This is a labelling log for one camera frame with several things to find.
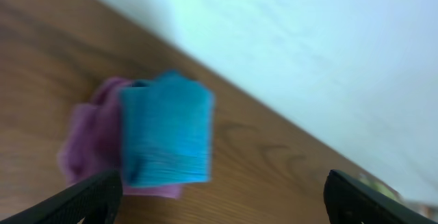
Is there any green crumpled cloth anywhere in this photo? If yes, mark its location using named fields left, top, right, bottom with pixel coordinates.
left=359, top=175, right=400, bottom=203

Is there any blue microfiber cloth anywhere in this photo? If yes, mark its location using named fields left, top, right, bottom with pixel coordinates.
left=119, top=71, right=215, bottom=188

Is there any folded purple cloth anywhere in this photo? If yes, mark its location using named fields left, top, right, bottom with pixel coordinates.
left=59, top=77, right=182, bottom=199

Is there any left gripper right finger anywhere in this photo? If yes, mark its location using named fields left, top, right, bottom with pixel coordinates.
left=323, top=170, right=437, bottom=224

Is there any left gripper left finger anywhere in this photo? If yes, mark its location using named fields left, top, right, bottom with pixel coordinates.
left=1, top=170, right=123, bottom=224

